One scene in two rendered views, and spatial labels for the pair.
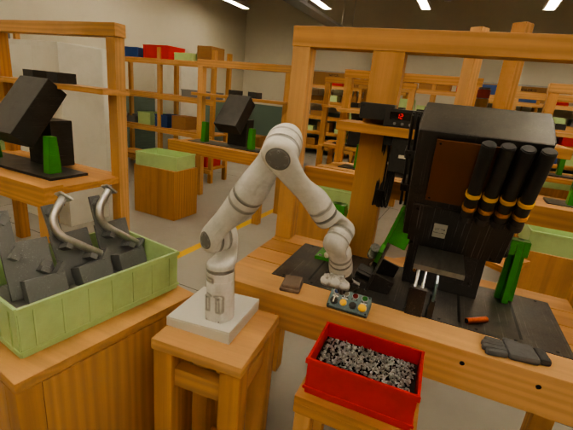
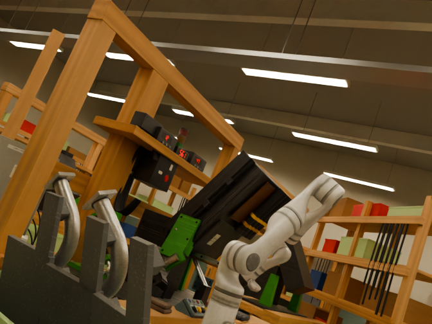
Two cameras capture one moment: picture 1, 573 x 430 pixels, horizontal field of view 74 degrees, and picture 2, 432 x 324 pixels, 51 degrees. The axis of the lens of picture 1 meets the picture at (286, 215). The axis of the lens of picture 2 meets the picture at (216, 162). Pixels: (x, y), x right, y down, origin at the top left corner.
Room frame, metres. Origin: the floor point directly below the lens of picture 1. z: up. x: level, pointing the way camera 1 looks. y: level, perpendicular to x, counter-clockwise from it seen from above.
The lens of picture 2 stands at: (1.08, 1.62, 1.16)
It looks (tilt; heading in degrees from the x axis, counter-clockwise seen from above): 11 degrees up; 279
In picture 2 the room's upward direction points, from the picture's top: 21 degrees clockwise
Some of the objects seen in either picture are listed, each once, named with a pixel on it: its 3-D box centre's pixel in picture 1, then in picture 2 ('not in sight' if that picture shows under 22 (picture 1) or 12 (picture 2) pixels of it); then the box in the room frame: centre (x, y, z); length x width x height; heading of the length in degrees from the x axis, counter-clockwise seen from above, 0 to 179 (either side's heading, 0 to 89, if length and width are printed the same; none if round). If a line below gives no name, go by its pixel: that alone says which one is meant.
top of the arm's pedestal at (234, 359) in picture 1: (219, 330); not in sight; (1.12, 0.19, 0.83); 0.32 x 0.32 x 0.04; 72
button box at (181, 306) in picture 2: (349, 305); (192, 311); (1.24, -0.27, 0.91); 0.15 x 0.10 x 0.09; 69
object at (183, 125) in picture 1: (165, 110); not in sight; (7.24, 2.44, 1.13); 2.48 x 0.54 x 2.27; 66
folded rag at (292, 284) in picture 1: (292, 283); (157, 304); (1.35, -0.05, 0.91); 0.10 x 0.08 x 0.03; 169
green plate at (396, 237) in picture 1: (402, 228); (183, 238); (1.42, -0.46, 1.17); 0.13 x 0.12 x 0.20; 69
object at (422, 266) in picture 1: (439, 253); (200, 257); (1.33, -0.59, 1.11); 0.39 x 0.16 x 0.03; 159
